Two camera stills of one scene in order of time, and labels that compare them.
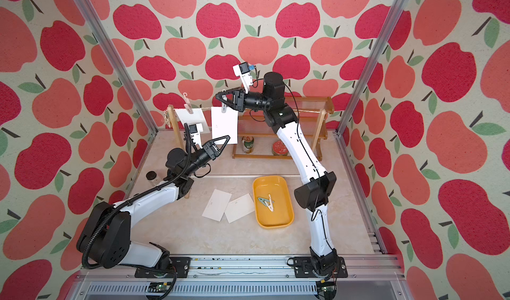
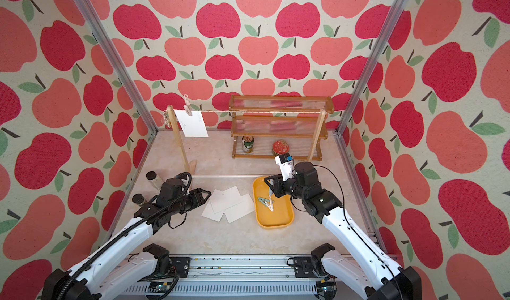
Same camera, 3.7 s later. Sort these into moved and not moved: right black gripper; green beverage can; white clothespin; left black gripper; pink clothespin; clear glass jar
Moved: left black gripper; right black gripper
Not moved: white clothespin; green beverage can; clear glass jar; pink clothespin
